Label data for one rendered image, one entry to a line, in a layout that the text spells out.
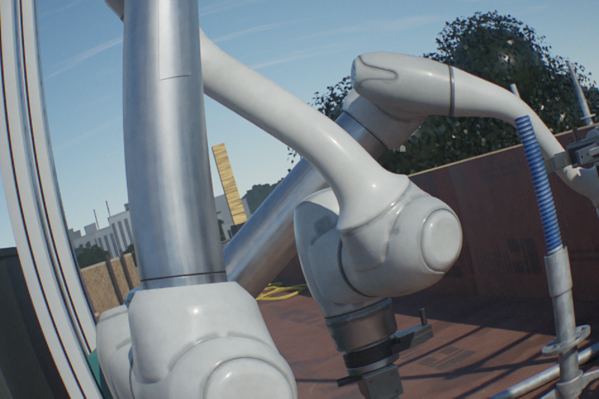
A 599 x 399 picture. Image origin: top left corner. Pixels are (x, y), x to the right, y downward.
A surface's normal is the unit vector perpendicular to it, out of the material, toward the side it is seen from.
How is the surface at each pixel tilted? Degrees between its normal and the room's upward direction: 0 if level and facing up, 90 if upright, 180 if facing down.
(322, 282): 94
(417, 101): 128
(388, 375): 90
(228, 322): 77
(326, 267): 88
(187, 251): 89
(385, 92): 117
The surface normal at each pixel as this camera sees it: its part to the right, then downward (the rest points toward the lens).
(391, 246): -0.82, 0.05
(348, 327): -0.41, 0.14
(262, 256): 0.12, 0.18
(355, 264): -0.78, 0.47
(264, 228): -0.31, -0.21
